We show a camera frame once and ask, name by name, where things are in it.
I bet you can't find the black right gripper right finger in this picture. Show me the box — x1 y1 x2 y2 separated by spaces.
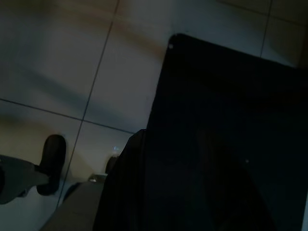
192 129 277 231

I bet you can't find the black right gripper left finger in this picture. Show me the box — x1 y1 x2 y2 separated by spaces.
93 128 154 231

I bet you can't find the grey robot right leg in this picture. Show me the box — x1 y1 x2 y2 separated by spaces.
0 134 67 205

